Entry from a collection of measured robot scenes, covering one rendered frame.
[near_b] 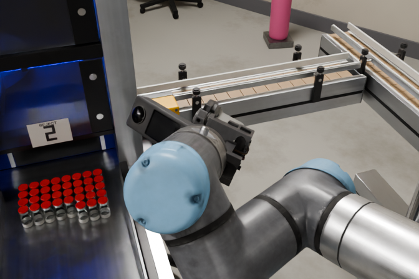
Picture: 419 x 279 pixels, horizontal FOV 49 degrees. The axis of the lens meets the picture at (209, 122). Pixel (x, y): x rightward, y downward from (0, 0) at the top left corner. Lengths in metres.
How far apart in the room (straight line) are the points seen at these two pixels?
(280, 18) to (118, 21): 2.64
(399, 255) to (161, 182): 0.22
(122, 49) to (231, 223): 0.59
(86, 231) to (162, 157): 0.63
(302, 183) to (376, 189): 1.12
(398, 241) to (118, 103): 0.71
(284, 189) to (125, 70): 0.57
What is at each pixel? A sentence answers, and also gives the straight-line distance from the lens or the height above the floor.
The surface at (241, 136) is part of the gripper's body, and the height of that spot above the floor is 1.26.
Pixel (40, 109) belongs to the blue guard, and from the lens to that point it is 1.02.
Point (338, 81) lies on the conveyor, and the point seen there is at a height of 0.93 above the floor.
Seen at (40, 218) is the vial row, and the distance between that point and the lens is 1.04.
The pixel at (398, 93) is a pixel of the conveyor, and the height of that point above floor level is 0.93.
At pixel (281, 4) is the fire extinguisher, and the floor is 0.34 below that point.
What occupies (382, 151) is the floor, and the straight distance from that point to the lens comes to 2.70.
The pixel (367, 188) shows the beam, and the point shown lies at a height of 0.55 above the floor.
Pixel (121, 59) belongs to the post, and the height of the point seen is 1.17.
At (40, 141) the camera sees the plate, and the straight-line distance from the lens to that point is 1.06.
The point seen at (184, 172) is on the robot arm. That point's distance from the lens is 0.39.
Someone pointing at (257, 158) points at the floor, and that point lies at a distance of 2.50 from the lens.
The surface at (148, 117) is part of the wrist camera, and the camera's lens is 0.62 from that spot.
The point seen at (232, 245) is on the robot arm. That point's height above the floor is 1.28.
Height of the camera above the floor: 1.63
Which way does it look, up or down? 36 degrees down
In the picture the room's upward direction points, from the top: straight up
